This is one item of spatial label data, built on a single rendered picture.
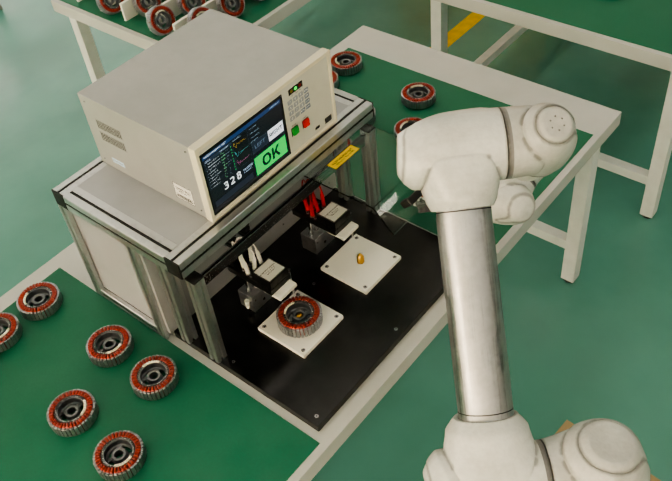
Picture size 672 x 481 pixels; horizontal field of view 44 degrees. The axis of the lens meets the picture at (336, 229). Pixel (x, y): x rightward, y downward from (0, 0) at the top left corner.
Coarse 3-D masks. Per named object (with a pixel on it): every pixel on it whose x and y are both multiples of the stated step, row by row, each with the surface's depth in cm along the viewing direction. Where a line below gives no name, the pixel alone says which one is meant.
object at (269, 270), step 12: (240, 264) 203; (264, 264) 199; (276, 264) 198; (240, 276) 202; (252, 276) 198; (264, 276) 196; (276, 276) 196; (288, 276) 199; (264, 288) 197; (276, 288) 197; (288, 288) 198
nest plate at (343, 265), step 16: (352, 240) 222; (368, 240) 221; (336, 256) 218; (352, 256) 217; (368, 256) 217; (384, 256) 216; (400, 256) 216; (336, 272) 214; (352, 272) 213; (368, 272) 213; (384, 272) 212; (368, 288) 209
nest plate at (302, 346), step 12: (276, 312) 206; (324, 312) 205; (336, 312) 204; (264, 324) 204; (276, 324) 203; (324, 324) 202; (336, 324) 202; (276, 336) 201; (288, 336) 200; (312, 336) 200; (324, 336) 200; (288, 348) 199; (300, 348) 197; (312, 348) 198
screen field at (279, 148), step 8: (272, 144) 188; (280, 144) 190; (264, 152) 187; (272, 152) 189; (280, 152) 191; (256, 160) 185; (264, 160) 188; (272, 160) 190; (256, 168) 187; (264, 168) 189
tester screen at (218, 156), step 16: (272, 112) 183; (256, 128) 181; (224, 144) 175; (240, 144) 179; (208, 160) 173; (224, 160) 177; (240, 160) 181; (208, 176) 175; (224, 176) 179; (256, 176) 188; (224, 192) 181
